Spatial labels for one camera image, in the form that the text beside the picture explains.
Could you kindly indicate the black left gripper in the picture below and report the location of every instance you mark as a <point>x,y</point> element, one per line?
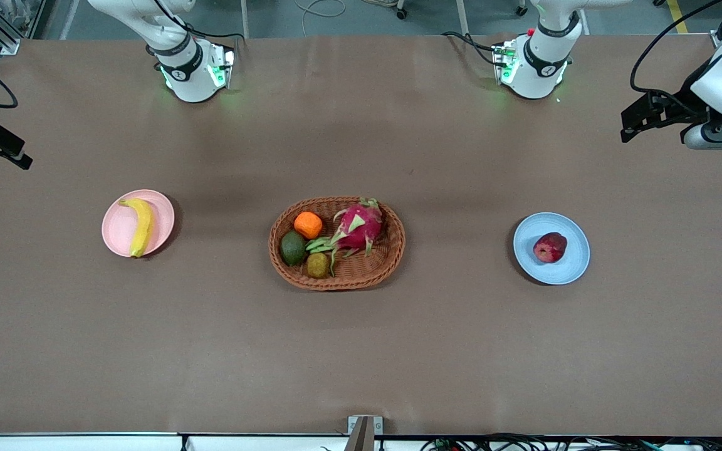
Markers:
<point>676,106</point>

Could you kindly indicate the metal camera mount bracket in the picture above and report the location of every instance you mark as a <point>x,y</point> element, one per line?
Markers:
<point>364,433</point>

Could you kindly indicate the pink dragon fruit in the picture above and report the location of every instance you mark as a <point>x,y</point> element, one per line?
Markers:
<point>360,227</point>

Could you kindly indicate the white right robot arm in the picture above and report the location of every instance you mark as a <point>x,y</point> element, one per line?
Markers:
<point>188,69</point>

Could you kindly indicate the green avocado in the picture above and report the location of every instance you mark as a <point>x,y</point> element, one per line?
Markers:
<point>293,248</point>

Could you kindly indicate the black chair caster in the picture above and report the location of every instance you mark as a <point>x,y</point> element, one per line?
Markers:
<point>521,9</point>
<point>401,12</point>

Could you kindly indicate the yellow banana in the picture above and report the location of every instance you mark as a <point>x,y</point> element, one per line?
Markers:
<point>143,228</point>

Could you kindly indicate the grey metal post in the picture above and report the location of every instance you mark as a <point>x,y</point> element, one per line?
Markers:
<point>244,17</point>
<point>462,15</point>

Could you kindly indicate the dark red apple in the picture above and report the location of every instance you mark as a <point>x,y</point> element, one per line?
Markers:
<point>549,247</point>

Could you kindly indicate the brown wicker basket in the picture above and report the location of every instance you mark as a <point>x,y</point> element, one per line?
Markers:
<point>361,270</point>

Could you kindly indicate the light blue round plate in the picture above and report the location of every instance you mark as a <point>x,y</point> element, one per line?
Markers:
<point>565,266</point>

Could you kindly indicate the brown kiwi fruit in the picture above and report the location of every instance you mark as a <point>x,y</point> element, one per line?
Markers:
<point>318,265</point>

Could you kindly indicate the orange mandarin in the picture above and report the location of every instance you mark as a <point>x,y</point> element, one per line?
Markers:
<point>308,225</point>

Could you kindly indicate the pink round plate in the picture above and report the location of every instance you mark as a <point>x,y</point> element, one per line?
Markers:
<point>124,233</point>

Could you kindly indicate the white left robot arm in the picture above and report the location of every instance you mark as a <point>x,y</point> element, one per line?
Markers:
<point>539,69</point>

